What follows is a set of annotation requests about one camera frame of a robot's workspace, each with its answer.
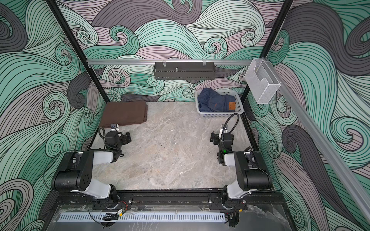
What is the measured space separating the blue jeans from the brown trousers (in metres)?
0.46

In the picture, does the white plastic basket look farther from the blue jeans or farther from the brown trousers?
the brown trousers

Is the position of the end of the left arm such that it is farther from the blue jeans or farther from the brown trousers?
the blue jeans

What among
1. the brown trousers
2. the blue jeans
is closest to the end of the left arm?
the brown trousers

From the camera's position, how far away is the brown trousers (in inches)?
42.0

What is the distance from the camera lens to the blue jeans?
3.62 feet

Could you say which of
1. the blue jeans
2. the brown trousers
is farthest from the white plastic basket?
the brown trousers

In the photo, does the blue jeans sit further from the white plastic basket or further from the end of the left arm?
the end of the left arm
